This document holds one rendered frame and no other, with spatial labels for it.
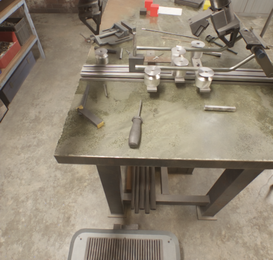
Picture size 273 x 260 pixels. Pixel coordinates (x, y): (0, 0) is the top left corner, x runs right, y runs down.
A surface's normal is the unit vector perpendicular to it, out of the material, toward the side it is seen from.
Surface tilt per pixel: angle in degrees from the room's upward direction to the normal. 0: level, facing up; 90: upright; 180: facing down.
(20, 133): 0
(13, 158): 0
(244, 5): 90
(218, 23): 90
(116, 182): 90
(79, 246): 0
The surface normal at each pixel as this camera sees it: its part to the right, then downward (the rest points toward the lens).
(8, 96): 1.00, 0.03
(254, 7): -0.03, 0.76
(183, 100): 0.01, -0.65
